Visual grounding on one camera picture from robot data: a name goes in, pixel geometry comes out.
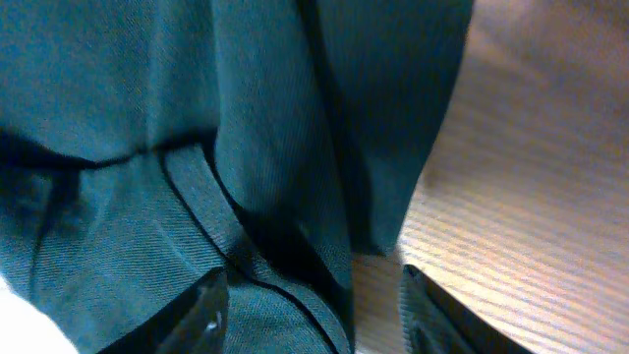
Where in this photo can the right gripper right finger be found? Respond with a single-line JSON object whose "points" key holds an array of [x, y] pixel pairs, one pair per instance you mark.
{"points": [[434, 322]]}

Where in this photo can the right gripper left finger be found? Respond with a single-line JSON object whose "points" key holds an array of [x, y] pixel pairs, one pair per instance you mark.
{"points": [[194, 323]]}

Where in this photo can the black t-shirt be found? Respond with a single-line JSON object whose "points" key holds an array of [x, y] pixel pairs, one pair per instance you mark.
{"points": [[145, 143]]}

